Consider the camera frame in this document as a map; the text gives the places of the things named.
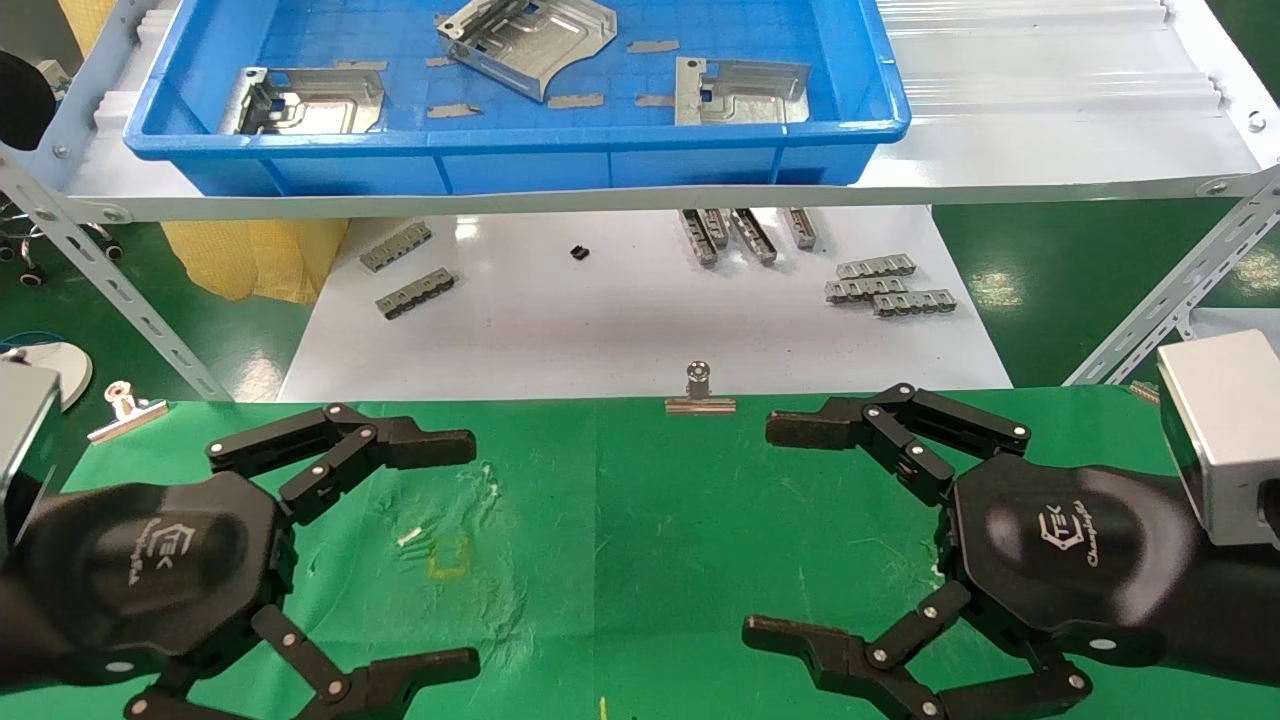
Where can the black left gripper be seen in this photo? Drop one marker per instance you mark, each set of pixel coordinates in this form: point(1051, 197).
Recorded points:
point(150, 570)

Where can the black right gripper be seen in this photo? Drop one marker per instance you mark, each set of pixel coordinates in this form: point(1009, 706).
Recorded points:
point(1070, 550)

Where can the stamped metal plate part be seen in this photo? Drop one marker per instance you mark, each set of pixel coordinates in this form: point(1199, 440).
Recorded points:
point(750, 100)
point(540, 50)

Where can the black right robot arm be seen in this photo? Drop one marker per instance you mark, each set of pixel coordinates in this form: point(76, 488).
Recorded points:
point(1240, 610)

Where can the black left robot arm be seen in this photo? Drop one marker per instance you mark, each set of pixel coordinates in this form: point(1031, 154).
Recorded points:
point(6, 625)

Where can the silver binder clip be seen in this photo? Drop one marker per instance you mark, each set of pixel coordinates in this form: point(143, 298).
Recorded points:
point(125, 412)
point(700, 404)

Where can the green table cloth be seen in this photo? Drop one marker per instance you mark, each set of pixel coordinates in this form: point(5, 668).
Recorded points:
point(620, 520)

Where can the yellow woven sack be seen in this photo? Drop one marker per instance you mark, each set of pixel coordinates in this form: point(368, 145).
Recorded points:
point(255, 255)

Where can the grey perforated angle strut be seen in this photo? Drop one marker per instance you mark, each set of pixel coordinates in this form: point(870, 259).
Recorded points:
point(120, 285)
point(1170, 290)

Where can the white round disc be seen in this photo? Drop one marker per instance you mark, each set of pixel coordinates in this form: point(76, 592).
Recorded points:
point(50, 365)

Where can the blue plastic tray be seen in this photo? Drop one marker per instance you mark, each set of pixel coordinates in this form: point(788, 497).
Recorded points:
point(520, 150)

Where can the white flat panel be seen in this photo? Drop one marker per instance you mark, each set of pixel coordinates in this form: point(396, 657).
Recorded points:
point(1235, 325)

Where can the stamped metal plate with cutout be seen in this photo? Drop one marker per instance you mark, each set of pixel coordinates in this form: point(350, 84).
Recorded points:
point(320, 105)

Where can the white corrugated shelf board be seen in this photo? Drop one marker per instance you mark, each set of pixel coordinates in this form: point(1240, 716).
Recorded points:
point(1050, 110)

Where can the black office chair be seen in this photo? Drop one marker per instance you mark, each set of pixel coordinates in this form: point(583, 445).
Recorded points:
point(20, 100)

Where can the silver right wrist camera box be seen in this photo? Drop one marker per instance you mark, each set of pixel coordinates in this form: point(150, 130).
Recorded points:
point(1225, 435)

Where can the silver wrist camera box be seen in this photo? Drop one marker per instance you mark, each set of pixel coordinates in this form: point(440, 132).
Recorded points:
point(1225, 435)
point(20, 440)

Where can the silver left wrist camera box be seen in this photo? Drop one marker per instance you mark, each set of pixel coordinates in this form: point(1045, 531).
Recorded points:
point(20, 440)

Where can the metal shelf side rail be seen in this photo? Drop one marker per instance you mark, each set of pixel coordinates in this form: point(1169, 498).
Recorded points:
point(85, 95)

